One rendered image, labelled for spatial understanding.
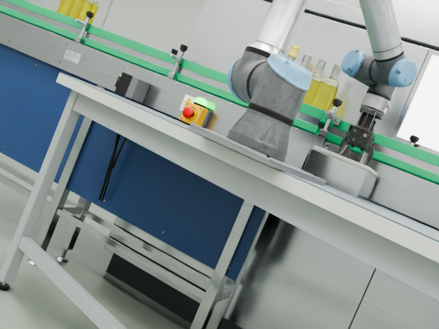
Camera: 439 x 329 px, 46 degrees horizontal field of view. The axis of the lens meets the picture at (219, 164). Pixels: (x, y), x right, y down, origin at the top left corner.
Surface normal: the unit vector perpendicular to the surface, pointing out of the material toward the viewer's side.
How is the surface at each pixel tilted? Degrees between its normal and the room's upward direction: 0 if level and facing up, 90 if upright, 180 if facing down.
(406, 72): 91
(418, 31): 90
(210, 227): 90
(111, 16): 90
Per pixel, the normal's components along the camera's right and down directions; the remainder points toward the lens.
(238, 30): -0.39, -0.10
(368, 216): -0.62, -0.21
